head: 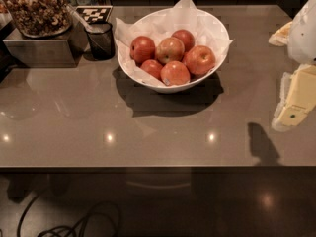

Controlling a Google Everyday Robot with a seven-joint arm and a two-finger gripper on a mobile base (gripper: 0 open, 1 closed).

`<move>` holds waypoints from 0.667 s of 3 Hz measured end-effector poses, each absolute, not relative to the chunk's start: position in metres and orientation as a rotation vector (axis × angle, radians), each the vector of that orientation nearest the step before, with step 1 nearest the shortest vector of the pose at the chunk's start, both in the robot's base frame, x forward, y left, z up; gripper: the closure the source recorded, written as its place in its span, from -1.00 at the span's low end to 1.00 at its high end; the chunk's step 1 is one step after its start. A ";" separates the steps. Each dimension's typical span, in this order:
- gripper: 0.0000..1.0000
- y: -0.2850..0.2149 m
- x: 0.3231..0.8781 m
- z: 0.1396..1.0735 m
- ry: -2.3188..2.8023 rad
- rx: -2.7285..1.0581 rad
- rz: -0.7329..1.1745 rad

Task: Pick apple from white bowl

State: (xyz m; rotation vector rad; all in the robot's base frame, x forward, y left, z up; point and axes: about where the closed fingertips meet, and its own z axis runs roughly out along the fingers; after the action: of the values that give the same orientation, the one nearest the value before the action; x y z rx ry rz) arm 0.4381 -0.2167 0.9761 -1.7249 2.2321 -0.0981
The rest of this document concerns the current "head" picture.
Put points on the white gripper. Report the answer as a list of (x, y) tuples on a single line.
[(303, 39)]

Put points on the red apple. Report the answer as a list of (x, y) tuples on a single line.
[(169, 49), (175, 73), (186, 37), (142, 48), (199, 60), (152, 67)]

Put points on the white ceramic bowl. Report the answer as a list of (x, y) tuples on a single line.
[(171, 87)]

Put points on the red apple back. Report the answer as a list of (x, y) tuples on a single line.
[(186, 37)]

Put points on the black mesh cup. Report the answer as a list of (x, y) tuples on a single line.
[(101, 40)]

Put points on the black white marker tag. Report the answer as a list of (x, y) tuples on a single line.
[(92, 14)]

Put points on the white plastic utensil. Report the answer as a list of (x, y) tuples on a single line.
[(76, 15)]

